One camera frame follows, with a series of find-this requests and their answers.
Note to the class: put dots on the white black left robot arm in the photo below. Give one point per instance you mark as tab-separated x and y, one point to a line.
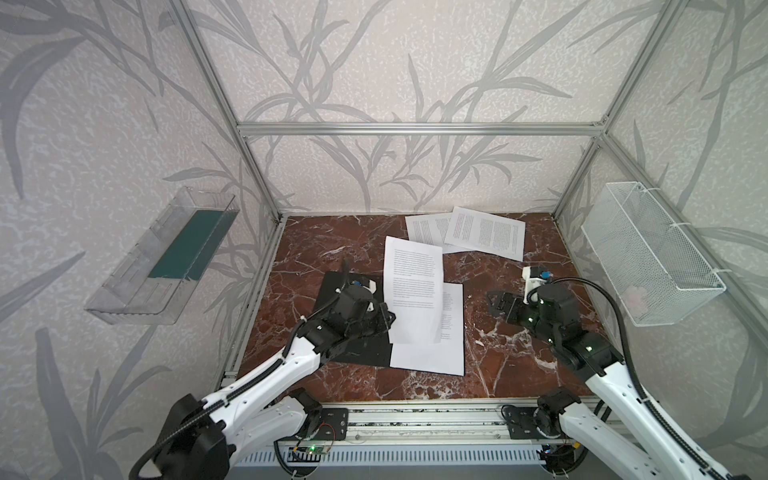
204	438

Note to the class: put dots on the aluminium cage frame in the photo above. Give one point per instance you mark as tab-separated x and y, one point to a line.
689	121

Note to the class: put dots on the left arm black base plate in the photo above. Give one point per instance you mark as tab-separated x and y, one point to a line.
326	424

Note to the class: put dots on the white black file folder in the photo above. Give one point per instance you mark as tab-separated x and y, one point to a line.
366	353

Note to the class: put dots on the printed paper sheet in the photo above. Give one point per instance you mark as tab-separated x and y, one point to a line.
431	229
413	277
445	357
486	233

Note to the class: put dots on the white wire mesh basket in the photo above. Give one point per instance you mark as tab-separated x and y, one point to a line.
658	273

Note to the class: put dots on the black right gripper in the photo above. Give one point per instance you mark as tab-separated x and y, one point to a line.
510	306

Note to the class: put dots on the clear plastic wall tray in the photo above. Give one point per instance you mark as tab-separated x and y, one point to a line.
158	276

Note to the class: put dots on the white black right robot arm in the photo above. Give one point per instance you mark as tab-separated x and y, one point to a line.
633	435

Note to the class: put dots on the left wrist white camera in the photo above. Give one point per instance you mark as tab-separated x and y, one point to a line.
366	282

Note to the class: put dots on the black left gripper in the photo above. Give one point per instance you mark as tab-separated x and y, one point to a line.
372	309

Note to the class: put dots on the green circuit board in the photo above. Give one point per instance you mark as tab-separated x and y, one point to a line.
309	454

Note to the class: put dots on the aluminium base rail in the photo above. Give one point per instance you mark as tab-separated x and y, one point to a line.
420	423

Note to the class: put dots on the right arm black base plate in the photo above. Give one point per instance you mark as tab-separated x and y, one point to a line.
533	423

